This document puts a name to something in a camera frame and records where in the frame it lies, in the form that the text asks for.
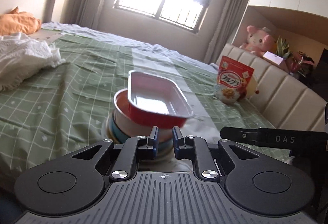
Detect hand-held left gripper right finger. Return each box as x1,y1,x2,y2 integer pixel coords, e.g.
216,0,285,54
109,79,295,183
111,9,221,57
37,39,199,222
171,126,260,181

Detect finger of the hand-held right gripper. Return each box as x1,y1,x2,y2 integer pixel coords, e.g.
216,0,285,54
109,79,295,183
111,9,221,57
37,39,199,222
220,126,259,146

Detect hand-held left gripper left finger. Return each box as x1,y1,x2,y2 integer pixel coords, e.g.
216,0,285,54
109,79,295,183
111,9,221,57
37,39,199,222
67,126,160,181

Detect blue bowl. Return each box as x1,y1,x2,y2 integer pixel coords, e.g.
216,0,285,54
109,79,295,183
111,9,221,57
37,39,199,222
109,122,173,159

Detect cream bowl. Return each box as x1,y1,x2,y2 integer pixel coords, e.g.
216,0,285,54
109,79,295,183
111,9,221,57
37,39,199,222
107,118,191,171

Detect red foil tray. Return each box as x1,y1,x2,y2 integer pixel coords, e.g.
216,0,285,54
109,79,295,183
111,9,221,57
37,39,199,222
127,70,194,129

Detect white paper bowl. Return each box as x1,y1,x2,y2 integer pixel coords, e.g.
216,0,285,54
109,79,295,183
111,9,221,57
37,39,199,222
113,88,175,143

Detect yellow round plush toy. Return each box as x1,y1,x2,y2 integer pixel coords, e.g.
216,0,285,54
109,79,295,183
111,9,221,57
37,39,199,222
241,77,260,99

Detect red cereal bag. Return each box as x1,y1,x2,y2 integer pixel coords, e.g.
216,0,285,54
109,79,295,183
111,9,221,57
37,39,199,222
215,55,255,105

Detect cream padded headboard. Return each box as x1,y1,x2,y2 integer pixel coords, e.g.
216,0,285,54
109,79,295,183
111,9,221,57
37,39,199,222
215,43,328,131

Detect dark wardrobe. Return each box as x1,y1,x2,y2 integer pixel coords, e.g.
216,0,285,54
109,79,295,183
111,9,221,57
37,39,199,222
314,47,328,102

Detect red flower plant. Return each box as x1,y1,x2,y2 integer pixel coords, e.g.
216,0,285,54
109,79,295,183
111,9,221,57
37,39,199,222
286,51,315,76

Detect small white box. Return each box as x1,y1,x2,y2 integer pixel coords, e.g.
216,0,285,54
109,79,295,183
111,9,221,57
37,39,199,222
263,51,285,66

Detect pink plush toy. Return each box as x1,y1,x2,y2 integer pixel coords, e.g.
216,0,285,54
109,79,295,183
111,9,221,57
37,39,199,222
239,25,277,57

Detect green potted plant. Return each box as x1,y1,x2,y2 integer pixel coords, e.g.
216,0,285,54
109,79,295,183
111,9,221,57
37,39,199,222
275,36,293,58

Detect green checked bed sheet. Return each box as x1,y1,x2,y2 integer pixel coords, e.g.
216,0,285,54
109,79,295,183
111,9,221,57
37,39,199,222
0,22,328,189

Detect white lace cloth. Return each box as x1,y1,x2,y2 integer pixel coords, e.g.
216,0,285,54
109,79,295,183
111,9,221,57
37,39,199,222
0,33,66,93

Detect orange pillow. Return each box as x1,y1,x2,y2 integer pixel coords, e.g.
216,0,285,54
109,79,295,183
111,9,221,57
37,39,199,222
0,7,42,36

